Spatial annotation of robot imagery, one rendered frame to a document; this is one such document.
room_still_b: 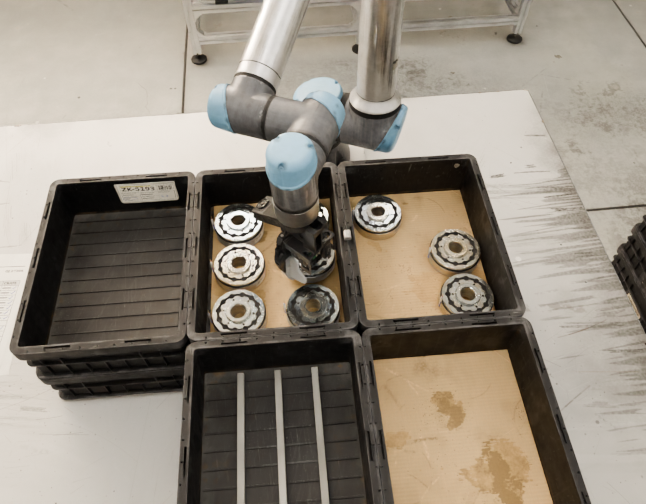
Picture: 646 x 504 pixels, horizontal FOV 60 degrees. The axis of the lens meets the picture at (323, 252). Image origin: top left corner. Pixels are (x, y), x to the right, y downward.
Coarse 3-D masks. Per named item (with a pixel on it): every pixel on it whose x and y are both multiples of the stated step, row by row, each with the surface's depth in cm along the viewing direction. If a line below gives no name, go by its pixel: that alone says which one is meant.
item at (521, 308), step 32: (384, 160) 121; (416, 160) 121; (448, 160) 121; (480, 192) 116; (352, 224) 111; (352, 256) 107; (512, 288) 103; (384, 320) 99; (416, 320) 99; (448, 320) 99
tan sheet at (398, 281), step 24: (432, 192) 129; (456, 192) 129; (408, 216) 125; (432, 216) 125; (456, 216) 125; (360, 240) 121; (384, 240) 121; (408, 240) 121; (360, 264) 118; (384, 264) 118; (408, 264) 118; (480, 264) 118; (384, 288) 114; (408, 288) 114; (432, 288) 114; (384, 312) 111; (408, 312) 111; (432, 312) 111
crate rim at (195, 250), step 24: (240, 168) 120; (264, 168) 120; (336, 168) 120; (336, 192) 118; (192, 240) 109; (192, 264) 106; (192, 288) 103; (192, 312) 100; (192, 336) 97; (216, 336) 97; (240, 336) 97
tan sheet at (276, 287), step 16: (272, 240) 121; (272, 256) 119; (336, 256) 119; (272, 272) 117; (336, 272) 117; (256, 288) 114; (272, 288) 114; (288, 288) 114; (336, 288) 114; (272, 304) 112; (272, 320) 110
